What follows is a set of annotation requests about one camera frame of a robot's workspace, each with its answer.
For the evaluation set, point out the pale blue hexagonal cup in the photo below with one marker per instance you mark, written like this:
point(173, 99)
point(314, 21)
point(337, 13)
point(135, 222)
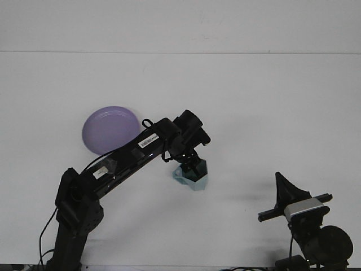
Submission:
point(194, 185)

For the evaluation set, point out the pale purple round plate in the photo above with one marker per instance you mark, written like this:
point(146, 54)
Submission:
point(107, 127)

